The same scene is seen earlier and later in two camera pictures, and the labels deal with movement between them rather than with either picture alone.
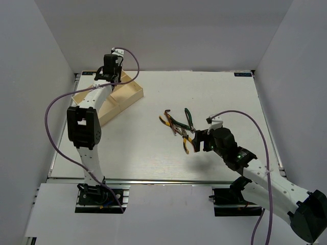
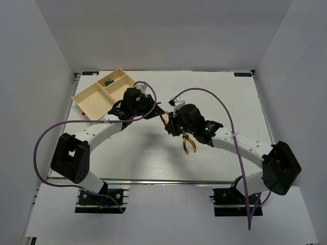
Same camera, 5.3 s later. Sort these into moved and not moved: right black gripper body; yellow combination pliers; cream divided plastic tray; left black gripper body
Moved: right black gripper body; left black gripper body
Not moved: cream divided plastic tray; yellow combination pliers
